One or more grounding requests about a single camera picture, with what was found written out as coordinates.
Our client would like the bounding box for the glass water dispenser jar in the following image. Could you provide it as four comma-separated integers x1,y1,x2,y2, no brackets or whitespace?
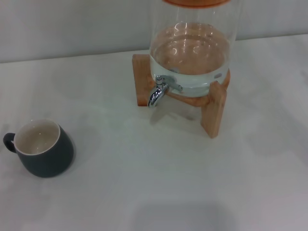
148,0,242,97

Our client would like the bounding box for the black ceramic cup white inside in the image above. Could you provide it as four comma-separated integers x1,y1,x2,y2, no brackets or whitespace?
2,118,75,178

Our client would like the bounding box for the wooden dispenser stand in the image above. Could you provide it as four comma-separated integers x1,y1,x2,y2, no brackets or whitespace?
132,53,231,140

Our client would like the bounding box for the chrome dispenser faucet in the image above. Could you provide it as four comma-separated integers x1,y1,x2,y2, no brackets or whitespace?
147,75,183,108

